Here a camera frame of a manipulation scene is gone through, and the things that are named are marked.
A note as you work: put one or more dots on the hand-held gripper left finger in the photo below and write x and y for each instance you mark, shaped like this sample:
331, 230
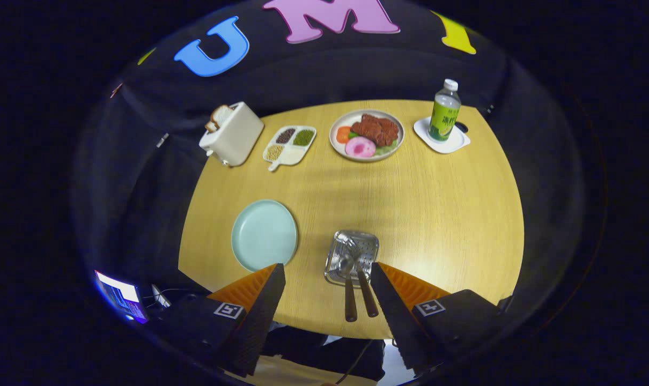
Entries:
260, 327

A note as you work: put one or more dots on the pink ham slice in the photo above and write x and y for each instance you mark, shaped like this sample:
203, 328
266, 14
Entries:
360, 147

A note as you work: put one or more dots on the orange tomato slice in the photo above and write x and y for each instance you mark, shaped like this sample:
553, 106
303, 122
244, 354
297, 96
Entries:
343, 134

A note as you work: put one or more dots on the silver cloth clip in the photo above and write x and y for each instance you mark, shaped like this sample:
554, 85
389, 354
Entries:
162, 140

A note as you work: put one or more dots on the white divided bean dish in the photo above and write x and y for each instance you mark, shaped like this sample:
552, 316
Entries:
292, 155

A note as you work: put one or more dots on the green lettuce leaf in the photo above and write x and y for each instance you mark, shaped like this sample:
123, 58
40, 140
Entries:
384, 150

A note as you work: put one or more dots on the perforated metal tray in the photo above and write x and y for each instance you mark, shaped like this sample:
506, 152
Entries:
364, 246

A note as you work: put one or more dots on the small toast bread slice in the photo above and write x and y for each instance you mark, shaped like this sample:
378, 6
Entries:
211, 127

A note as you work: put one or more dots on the white square coaster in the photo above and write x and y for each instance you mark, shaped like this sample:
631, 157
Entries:
453, 146

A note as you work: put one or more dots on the teal round plate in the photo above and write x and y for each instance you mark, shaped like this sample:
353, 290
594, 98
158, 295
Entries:
263, 236

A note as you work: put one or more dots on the orange cloth clip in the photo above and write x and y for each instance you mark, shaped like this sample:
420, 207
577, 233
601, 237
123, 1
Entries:
116, 90

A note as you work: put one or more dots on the glowing computer screen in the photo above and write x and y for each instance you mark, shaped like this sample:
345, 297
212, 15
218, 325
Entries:
120, 295

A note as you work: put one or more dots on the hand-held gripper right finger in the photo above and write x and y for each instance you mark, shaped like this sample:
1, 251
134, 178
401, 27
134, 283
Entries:
391, 321

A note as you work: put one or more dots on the cream white toaster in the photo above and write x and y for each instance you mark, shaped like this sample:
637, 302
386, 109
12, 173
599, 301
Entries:
236, 136

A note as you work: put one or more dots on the brown steak piece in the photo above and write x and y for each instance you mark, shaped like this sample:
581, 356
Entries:
375, 130

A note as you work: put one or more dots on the white round food plate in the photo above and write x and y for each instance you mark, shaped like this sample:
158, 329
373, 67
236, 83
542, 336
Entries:
341, 120

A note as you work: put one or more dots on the green label drink bottle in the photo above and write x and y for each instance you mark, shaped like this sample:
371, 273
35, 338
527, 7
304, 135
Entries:
443, 120

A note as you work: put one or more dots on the large toast bread slice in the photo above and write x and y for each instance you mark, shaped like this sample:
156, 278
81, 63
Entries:
222, 114

